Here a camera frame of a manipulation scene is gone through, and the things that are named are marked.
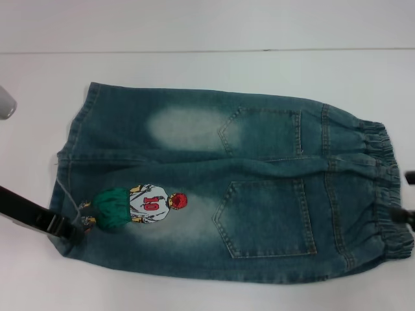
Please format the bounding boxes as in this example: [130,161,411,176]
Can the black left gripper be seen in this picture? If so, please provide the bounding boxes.
[0,185,86,247]

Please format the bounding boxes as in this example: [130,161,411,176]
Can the blue denim shorts with print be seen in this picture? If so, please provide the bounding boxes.
[48,81,415,284]

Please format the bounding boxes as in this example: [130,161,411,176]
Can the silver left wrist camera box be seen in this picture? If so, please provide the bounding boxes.
[0,85,18,121]

